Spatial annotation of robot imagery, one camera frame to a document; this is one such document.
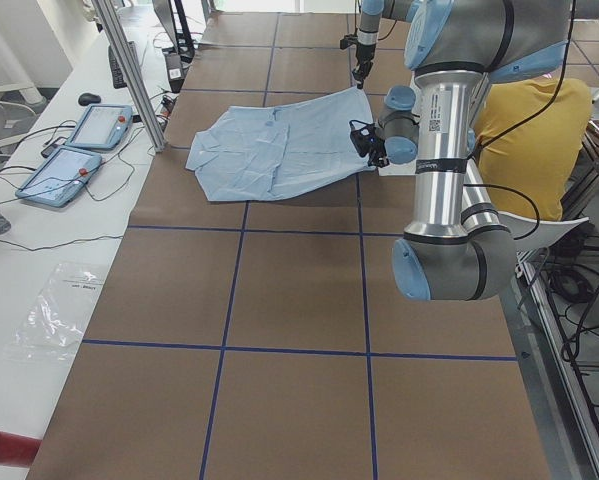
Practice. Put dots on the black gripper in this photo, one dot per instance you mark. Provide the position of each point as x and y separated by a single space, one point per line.
380 161
363 54

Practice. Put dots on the light blue button shirt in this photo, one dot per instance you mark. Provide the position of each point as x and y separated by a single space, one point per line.
281 152

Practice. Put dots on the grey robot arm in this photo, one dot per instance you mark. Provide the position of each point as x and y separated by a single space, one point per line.
366 35
455 247

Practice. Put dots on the person in yellow shirt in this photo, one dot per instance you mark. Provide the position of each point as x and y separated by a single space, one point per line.
531 132

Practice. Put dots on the white chair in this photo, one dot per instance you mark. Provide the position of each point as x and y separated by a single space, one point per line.
547 233

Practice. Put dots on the black monitor stand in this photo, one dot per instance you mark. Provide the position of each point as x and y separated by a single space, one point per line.
179 56

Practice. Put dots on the far blue teach pendant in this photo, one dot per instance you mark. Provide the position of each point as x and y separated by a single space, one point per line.
101 127

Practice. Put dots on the blue teach pendant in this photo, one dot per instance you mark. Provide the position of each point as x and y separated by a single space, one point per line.
101 127
61 177

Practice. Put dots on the black computer mouse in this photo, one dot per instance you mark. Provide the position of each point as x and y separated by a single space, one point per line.
87 98

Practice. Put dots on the near blue teach pendant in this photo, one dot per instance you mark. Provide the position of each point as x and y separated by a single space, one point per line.
61 177

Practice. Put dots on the clear plastic bag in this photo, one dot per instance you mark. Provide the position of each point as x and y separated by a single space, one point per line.
56 323

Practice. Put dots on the red cylinder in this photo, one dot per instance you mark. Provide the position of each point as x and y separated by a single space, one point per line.
17 450

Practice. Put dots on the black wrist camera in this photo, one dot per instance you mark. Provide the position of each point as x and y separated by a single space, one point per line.
363 137

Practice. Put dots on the grey aluminium frame post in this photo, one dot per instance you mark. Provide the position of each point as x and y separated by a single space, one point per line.
108 18

